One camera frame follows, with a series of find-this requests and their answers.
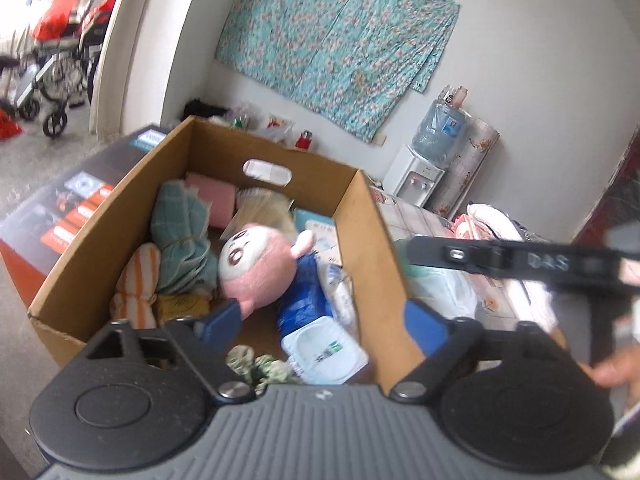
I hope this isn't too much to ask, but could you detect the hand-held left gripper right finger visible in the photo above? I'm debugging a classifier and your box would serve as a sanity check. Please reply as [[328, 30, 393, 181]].
[[390, 299, 566, 403]]

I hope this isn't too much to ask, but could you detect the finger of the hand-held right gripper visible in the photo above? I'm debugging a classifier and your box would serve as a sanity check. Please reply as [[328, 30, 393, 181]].
[[405, 236, 501, 277]]

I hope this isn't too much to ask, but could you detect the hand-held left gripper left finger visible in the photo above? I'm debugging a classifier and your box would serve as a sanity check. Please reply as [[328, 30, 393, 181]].
[[86, 300, 258, 405]]

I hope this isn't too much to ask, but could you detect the pink plush doll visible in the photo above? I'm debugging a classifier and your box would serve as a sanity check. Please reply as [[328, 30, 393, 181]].
[[217, 222, 316, 318]]

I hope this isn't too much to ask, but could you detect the cardboard box with handle hole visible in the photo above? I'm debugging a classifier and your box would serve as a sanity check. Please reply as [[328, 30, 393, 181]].
[[27, 115, 431, 386]]

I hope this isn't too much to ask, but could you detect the clear bag of cream cloth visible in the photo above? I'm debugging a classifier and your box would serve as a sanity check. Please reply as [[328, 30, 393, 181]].
[[220, 187, 298, 241]]

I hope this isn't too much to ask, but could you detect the person's right hand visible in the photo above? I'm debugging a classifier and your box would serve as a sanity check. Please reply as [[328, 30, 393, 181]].
[[592, 345, 640, 391]]

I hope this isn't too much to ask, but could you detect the white green plastic pack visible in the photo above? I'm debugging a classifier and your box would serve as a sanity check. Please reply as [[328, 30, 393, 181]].
[[395, 240, 481, 321]]

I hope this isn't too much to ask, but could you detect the yellow cloth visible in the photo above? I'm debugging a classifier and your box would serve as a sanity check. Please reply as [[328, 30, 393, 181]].
[[155, 292, 213, 328]]

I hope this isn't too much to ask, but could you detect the white blanket with red stitching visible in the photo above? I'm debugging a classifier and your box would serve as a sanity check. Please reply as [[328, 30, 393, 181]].
[[452, 202, 541, 246]]

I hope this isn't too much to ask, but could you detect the green white patterned cloth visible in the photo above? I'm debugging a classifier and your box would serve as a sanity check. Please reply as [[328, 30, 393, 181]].
[[225, 345, 296, 391]]

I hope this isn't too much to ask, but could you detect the blue wet wipes pack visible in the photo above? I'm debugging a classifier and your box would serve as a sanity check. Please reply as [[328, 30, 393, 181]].
[[275, 252, 371, 387]]

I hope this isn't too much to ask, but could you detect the white water dispenser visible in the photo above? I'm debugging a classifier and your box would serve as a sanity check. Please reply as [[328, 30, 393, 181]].
[[382, 144, 446, 208]]

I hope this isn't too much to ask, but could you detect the clear plastic tissue pack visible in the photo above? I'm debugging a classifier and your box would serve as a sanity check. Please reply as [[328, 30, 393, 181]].
[[317, 260, 361, 336]]

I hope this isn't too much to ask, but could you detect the dark red patterned board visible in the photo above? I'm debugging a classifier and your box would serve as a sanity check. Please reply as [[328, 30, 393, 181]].
[[570, 125, 640, 246]]

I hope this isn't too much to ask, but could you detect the orange striped towel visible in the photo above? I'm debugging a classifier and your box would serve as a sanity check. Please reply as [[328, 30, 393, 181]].
[[110, 242, 163, 328]]

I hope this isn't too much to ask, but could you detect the blue towel bundle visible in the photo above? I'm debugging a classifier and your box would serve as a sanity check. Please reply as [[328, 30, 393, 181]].
[[150, 181, 216, 296]]

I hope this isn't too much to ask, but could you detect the rolled floral mat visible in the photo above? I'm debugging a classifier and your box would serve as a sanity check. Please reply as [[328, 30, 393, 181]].
[[430, 117, 501, 218]]

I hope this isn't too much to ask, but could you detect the blue water jug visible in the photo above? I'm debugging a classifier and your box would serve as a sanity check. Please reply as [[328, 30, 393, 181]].
[[414, 99, 473, 168]]

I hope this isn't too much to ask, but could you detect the light blue pack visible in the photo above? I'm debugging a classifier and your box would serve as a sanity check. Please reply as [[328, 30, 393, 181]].
[[292, 207, 346, 266]]

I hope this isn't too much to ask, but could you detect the large black printed box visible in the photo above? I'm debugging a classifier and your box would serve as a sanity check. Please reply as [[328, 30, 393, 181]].
[[0, 122, 171, 321]]

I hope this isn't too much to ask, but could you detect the clear plastic bag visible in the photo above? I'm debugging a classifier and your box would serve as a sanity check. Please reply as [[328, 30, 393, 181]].
[[257, 115, 296, 143]]

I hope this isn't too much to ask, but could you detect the black cloth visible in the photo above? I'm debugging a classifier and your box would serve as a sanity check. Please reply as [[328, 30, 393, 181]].
[[182, 100, 226, 121]]

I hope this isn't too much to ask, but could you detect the red cloth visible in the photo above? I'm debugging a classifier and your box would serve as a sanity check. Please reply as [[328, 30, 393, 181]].
[[0, 110, 23, 141]]

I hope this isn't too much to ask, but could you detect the wheelchair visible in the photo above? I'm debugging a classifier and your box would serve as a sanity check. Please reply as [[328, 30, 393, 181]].
[[15, 0, 121, 138]]

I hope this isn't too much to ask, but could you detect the red bag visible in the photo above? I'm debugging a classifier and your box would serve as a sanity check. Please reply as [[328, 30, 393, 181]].
[[32, 0, 81, 41]]

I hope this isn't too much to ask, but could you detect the teal floral wall cloth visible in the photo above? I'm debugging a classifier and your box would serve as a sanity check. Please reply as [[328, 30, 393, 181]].
[[215, 0, 461, 142]]

